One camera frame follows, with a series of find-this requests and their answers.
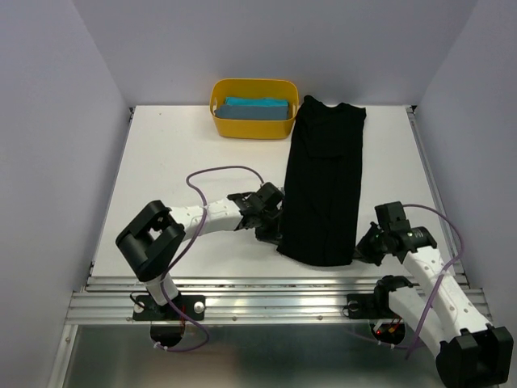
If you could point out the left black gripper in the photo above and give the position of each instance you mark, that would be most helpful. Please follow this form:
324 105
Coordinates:
273 236

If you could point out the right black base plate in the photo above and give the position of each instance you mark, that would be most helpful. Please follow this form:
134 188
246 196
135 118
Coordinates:
382 305

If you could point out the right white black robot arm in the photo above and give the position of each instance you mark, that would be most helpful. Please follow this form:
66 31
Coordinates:
468 350

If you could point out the black t shirt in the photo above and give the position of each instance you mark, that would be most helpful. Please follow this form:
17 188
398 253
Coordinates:
323 184

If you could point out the grey blue folded t shirt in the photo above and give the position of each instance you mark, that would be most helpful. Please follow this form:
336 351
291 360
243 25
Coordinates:
239 112

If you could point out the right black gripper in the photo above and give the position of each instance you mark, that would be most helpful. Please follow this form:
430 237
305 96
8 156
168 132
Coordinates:
363 252

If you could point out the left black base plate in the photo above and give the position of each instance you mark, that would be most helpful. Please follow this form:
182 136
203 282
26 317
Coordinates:
145 309

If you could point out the right aluminium side rail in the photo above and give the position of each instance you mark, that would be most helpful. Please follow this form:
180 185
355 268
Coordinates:
449 236

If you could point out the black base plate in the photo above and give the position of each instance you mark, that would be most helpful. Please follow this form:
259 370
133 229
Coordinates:
145 309
382 305

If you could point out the yellow plastic basket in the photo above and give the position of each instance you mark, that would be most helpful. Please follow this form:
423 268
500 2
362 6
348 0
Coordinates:
254 88

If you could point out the teal folded t shirt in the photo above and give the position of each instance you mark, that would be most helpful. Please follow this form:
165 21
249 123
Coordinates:
256 102

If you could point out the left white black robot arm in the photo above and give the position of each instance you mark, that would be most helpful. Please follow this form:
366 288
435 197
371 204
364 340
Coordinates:
150 241

